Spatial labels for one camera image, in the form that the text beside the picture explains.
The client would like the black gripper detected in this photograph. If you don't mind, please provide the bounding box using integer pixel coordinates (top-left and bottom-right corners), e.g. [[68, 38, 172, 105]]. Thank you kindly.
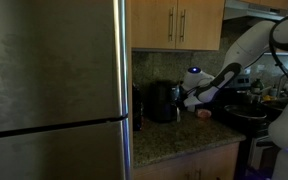
[[177, 86, 192, 108]]

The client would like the black air fryer body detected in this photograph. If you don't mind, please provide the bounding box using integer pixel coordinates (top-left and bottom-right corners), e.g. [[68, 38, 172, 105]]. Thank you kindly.
[[146, 79, 179, 124]]

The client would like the black frying pan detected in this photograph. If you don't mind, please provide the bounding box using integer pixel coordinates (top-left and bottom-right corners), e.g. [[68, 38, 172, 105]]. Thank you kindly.
[[223, 103, 269, 121]]

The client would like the wooden lower counter cabinet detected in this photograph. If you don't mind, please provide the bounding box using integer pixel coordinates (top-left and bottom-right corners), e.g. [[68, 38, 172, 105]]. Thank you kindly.
[[132, 141, 242, 180]]

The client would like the green dish soap bottle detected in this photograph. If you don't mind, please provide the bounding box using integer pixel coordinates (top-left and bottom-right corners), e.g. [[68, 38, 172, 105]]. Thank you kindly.
[[250, 78, 265, 95]]

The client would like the black kitchen stove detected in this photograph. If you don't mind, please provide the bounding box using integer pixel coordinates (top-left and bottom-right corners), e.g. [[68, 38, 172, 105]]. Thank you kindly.
[[213, 73, 284, 180]]

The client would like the metal sink faucet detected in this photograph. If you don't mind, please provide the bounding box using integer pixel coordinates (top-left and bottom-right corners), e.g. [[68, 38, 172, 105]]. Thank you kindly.
[[276, 72, 288, 98]]

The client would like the range hood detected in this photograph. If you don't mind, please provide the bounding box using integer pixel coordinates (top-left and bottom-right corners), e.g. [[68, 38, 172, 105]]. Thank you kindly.
[[223, 0, 288, 22]]

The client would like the stainless steel refrigerator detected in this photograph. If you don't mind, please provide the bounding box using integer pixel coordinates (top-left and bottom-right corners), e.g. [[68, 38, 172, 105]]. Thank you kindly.
[[0, 0, 132, 180]]

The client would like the metal cabinet door handle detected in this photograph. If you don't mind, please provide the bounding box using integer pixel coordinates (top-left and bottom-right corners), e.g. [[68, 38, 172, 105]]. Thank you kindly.
[[179, 8, 187, 43], [167, 7, 175, 43]]

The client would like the wooden upper wall cabinet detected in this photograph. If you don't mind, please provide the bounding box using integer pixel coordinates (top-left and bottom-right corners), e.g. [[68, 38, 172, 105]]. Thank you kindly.
[[130, 0, 226, 52]]

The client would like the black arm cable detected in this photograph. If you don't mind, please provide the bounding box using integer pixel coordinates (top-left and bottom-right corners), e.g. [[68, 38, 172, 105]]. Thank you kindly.
[[268, 39, 288, 97]]

